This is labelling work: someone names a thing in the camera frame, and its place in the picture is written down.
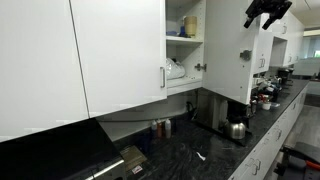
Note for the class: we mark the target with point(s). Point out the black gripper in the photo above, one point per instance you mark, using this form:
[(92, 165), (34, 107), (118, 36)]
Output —
[(274, 7)]

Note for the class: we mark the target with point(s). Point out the steel coffee carafe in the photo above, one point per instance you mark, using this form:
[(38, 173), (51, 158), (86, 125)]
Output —
[(235, 127)]

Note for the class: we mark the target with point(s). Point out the white paper scrap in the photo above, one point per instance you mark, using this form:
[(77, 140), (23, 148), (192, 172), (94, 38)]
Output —
[(200, 156)]

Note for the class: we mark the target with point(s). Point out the white squeeze bottle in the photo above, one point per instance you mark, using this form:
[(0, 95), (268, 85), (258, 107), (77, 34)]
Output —
[(168, 128)]

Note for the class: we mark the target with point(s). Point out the white lower cabinet front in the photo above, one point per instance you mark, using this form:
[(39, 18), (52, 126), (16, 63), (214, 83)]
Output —
[(256, 165)]

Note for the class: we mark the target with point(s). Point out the red sauce bottle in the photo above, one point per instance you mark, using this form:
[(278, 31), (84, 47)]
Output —
[(159, 129)]

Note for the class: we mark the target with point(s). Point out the clear plastic bag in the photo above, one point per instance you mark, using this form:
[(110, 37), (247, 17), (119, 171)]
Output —
[(174, 69)]

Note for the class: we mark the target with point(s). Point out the black microwave oven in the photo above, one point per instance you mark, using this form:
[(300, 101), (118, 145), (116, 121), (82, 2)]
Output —
[(77, 151)]

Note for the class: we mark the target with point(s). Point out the white cabinet door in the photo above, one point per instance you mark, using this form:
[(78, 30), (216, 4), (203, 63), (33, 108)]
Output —
[(228, 49), (41, 84), (121, 45)]

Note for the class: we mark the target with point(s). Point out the white bowl on counter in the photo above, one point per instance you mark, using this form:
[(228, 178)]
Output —
[(266, 105)]

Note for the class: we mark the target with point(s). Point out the tan ceramic cup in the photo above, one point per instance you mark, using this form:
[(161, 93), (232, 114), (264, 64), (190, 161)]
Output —
[(190, 23)]

